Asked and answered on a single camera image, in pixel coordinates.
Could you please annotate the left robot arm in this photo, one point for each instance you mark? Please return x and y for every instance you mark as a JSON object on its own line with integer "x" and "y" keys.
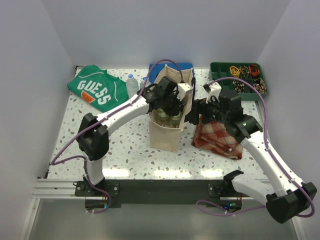
{"x": 94, "y": 131}

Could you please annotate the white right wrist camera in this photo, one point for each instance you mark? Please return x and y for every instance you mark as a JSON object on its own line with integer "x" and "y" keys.
{"x": 213, "y": 91}

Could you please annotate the green Guess t-shirt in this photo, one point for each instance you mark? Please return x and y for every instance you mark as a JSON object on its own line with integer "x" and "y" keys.
{"x": 98, "y": 88}

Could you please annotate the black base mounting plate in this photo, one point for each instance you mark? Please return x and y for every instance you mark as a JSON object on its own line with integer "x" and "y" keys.
{"x": 165, "y": 191}

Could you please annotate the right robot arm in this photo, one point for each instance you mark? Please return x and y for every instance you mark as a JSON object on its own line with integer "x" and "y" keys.
{"x": 287, "y": 195}

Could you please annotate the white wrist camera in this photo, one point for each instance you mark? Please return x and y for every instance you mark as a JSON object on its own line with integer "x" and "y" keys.
{"x": 184, "y": 89}
{"x": 213, "y": 91}

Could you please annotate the green cap soda bottle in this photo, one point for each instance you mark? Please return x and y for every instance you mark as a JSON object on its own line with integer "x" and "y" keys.
{"x": 175, "y": 120}

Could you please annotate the red plaid cloth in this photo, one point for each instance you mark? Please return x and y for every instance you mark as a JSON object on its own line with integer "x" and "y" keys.
{"x": 214, "y": 137}

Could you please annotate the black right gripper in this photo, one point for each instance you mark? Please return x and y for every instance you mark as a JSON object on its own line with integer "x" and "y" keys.
{"x": 199, "y": 107}

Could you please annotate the folded blue cloth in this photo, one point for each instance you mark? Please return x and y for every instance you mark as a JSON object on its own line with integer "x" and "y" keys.
{"x": 183, "y": 66}

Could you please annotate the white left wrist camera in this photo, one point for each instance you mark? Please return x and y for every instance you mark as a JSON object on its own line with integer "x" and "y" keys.
{"x": 184, "y": 89}

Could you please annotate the beige canvas tote bag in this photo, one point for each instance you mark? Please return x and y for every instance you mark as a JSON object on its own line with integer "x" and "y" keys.
{"x": 168, "y": 138}

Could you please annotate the green compartment tray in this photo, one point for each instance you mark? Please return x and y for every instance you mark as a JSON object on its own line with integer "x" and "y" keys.
{"x": 243, "y": 77}

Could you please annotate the Pocari Sweat bottle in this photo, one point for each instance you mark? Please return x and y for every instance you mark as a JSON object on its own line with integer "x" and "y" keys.
{"x": 144, "y": 83}
{"x": 131, "y": 85}

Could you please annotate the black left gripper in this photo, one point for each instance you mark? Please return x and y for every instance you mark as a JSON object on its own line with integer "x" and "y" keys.
{"x": 178, "y": 105}

